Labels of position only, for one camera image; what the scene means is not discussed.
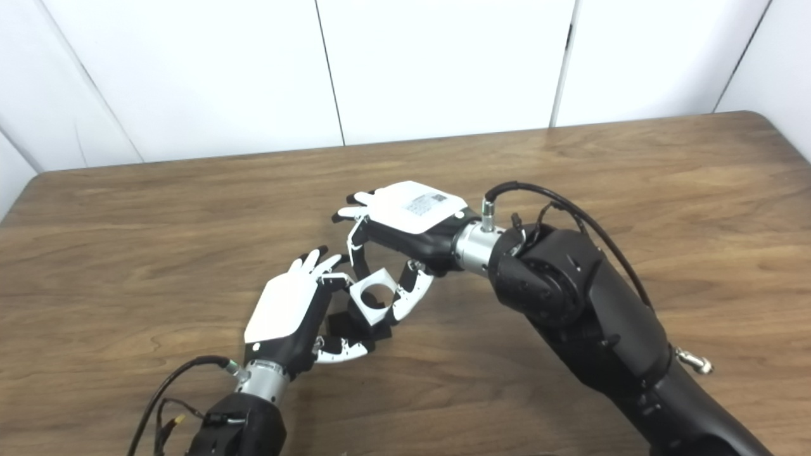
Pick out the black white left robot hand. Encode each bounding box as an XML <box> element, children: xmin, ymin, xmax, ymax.
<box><xmin>244</xmin><ymin>246</ymin><xmax>378</xmax><ymax>381</ymax></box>

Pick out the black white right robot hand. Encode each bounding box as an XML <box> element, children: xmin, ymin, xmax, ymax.
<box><xmin>331</xmin><ymin>180</ymin><xmax>482</xmax><ymax>324</ymax></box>

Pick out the black peg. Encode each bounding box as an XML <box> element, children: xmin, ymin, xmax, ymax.
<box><xmin>326</xmin><ymin>310</ymin><xmax>393</xmax><ymax>346</ymax></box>

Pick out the white square piece with hole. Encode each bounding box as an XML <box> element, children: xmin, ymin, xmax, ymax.
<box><xmin>348</xmin><ymin>267</ymin><xmax>401</xmax><ymax>327</ymax></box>

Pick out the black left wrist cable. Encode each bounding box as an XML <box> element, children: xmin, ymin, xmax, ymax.
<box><xmin>127</xmin><ymin>355</ymin><xmax>241</xmax><ymax>456</ymax></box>

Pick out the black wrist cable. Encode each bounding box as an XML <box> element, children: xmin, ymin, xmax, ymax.
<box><xmin>127</xmin><ymin>355</ymin><xmax>241</xmax><ymax>456</ymax></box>
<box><xmin>482</xmin><ymin>182</ymin><xmax>653</xmax><ymax>311</ymax></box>

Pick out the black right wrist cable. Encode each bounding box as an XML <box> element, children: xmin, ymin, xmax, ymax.
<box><xmin>482</xmin><ymin>182</ymin><xmax>653</xmax><ymax>311</ymax></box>

